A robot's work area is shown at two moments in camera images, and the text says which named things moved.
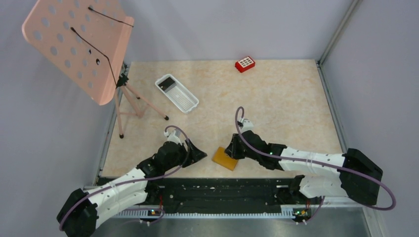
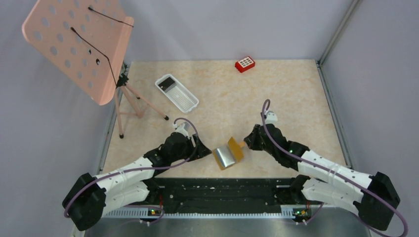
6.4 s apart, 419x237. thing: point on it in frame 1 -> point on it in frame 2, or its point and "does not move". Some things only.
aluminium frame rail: [330, 48] does not move
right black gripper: [232, 150] -> [251, 139]
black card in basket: [166, 83] does not move
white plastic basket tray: [180, 96] does not move
